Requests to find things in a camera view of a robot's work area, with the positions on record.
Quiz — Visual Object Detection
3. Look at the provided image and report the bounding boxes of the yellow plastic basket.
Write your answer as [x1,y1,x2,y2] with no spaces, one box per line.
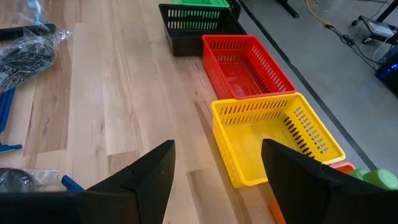
[210,92,346,189]

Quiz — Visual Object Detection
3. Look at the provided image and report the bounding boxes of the green shampoo bottle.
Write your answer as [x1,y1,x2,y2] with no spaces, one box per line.
[363,168,398,191]
[347,168,370,182]

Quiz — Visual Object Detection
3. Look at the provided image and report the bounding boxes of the black computer tower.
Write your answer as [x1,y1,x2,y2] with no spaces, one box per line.
[374,46,398,97]

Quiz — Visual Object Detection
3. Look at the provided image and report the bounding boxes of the green plastic basket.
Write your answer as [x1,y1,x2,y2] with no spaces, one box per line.
[170,0,230,9]

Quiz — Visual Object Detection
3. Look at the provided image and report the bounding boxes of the yellow extension cable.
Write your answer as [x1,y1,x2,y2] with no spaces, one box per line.
[303,0,332,28]

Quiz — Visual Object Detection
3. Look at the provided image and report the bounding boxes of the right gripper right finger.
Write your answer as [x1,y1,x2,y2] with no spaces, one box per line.
[261,139,371,224]

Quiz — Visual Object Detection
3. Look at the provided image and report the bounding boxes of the light blue bagged toothbrush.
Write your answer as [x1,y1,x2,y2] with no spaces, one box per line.
[17,0,47,27]

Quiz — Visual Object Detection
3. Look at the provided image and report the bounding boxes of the black floor cable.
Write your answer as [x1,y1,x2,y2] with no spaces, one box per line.
[326,24,379,71]

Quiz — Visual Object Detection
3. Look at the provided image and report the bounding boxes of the black plastic basket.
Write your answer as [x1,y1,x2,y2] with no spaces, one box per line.
[158,2,248,57]

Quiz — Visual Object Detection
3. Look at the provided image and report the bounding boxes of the blue disposable razor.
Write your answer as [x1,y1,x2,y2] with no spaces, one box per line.
[0,88,23,154]
[60,174,85,192]

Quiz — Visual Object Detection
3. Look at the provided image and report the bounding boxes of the black stand foot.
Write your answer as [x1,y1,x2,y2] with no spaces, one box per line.
[275,0,301,19]

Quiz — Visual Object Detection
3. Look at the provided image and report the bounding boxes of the black floor tape strip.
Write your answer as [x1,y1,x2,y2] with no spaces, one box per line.
[238,0,379,171]

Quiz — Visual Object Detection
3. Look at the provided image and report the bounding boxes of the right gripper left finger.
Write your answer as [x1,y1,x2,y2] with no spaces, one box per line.
[77,139,177,224]

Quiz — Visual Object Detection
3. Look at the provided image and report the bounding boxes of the bagged black comb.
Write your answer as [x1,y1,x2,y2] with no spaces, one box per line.
[0,23,57,42]
[0,27,73,93]

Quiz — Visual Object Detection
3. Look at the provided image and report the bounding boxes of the orange plastic basket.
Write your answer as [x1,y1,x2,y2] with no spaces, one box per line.
[269,161,357,224]

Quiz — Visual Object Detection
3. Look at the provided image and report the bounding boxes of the bagged black hair ties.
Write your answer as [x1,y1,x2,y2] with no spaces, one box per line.
[0,167,60,193]

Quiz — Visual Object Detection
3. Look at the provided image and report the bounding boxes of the red plastic basket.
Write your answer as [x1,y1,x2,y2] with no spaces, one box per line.
[201,34,297,100]

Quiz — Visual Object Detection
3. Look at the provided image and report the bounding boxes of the black wheeled stand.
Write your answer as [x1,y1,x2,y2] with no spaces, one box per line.
[351,0,398,45]

